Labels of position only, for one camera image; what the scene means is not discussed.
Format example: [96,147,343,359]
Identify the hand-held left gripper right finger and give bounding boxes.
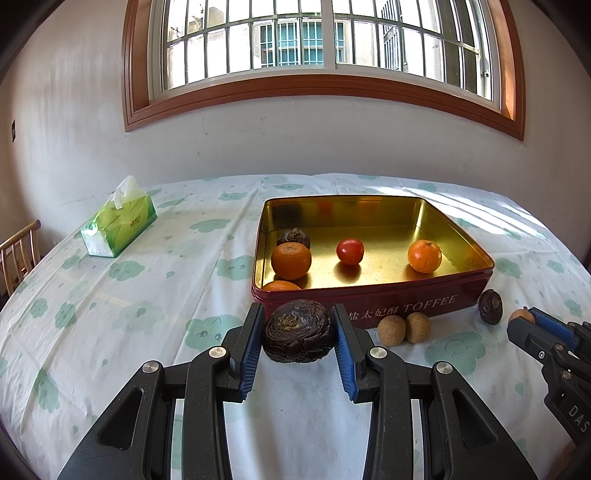
[330,302,539,480]

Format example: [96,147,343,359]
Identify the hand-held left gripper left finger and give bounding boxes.
[58,302,266,480]

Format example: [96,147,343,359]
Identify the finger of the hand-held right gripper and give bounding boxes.
[529,306,591,367]
[506,318,561,372]

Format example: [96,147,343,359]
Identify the large dark water chestnut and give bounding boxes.
[262,299,336,364]

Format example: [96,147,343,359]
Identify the red tomato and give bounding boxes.
[335,238,365,265]

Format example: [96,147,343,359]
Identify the red toffee tin box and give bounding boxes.
[252,195,496,329]

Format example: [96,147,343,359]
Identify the dark round orange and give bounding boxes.
[270,243,313,281]

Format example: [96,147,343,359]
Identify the white green printed tablecloth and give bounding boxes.
[0,173,591,480]

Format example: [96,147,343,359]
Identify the bright small orange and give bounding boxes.
[407,240,443,274]

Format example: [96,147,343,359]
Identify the green tissue box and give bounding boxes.
[80,175,158,258]

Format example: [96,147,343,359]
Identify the wooden chair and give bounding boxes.
[0,220,42,297]

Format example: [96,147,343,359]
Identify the wooden framed barred window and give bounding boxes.
[122,0,527,142]

